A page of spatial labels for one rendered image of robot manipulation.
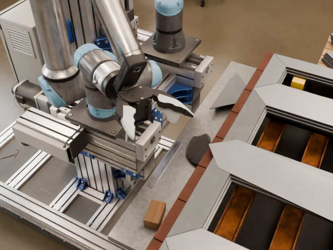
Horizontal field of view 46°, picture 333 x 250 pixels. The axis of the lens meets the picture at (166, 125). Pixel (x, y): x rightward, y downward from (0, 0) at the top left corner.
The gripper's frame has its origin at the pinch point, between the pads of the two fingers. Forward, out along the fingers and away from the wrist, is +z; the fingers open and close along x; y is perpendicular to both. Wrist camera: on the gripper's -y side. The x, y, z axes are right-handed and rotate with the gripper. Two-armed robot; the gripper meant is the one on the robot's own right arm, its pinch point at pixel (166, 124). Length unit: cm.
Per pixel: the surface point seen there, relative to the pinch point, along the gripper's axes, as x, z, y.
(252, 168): -58, -12, 53
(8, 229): 16, -106, 149
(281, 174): -64, -4, 52
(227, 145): -58, -27, 53
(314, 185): -70, 6, 51
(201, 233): -24, -2, 58
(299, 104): -101, -27, 47
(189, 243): -19, -2, 59
